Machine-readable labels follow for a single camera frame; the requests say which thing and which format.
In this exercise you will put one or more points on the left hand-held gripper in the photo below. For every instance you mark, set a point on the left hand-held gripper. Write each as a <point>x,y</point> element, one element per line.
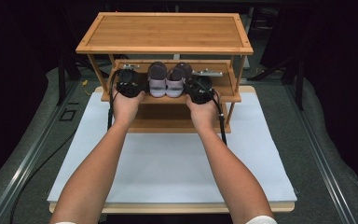
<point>129,84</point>

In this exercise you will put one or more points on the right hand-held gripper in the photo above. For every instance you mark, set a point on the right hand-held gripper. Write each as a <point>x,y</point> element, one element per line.
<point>200,91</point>

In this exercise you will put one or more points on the pink sandal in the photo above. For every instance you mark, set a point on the pink sandal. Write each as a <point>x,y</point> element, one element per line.
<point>176,83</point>
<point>157,82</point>

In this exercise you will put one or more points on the three-tier wooden shelf rack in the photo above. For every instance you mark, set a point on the three-tier wooden shelf rack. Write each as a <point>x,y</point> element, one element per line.
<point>167,31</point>

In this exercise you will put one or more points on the person's right hand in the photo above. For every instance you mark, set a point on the person's right hand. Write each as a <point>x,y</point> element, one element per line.
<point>204,113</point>

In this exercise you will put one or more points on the person's left hand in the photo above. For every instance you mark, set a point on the person's left hand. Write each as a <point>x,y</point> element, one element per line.
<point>125,109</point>

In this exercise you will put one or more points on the small yellow object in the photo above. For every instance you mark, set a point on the small yellow object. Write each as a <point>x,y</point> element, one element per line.
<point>85,85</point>

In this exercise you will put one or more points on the black metal stand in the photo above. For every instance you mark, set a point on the black metal stand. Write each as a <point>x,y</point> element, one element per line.
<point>62,81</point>
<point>298,81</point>

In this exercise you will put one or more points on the white table mat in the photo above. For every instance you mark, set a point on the white table mat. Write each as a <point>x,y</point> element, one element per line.
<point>167,174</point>

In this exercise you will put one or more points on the white sleeve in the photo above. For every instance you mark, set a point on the white sleeve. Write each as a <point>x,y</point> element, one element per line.
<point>65,222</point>
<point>261,220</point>

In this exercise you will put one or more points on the metal floor rail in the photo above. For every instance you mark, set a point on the metal floor rail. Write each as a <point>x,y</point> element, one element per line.
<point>28,161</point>
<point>320,155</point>

